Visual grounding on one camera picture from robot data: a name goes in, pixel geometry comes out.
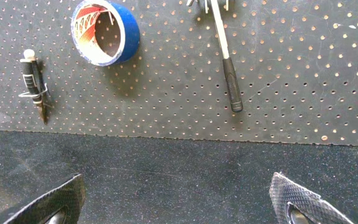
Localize metal hook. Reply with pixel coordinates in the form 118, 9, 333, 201
17, 82, 49, 99
105, 10, 116, 27
186, 0, 231, 15

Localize black pegboard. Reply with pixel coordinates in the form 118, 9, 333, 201
0, 0, 358, 147

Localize roll of blue tape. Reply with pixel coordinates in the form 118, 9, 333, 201
70, 0, 141, 67

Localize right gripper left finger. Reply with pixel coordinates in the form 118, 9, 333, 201
0, 173, 86, 224

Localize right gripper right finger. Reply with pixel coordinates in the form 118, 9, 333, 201
268, 172, 356, 224

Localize black and white pliers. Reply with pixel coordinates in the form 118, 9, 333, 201
19, 49, 50, 125

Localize hammer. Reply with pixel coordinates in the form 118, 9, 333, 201
208, 0, 244, 113

